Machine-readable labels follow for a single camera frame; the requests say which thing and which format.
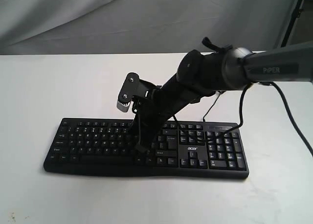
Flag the black stand pole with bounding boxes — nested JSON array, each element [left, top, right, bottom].
[[278, 0, 305, 47]]

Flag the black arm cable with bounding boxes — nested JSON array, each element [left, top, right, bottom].
[[215, 81, 313, 157]]

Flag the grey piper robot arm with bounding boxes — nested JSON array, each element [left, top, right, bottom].
[[126, 43, 313, 153]]

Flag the grey backdrop cloth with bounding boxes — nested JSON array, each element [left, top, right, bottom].
[[0, 0, 298, 55]]

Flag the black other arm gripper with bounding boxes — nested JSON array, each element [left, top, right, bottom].
[[129, 81, 186, 153]]

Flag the black usb cable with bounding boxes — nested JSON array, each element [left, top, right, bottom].
[[202, 90, 222, 123]]

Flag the black acer keyboard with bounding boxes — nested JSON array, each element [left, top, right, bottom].
[[44, 118, 249, 179]]

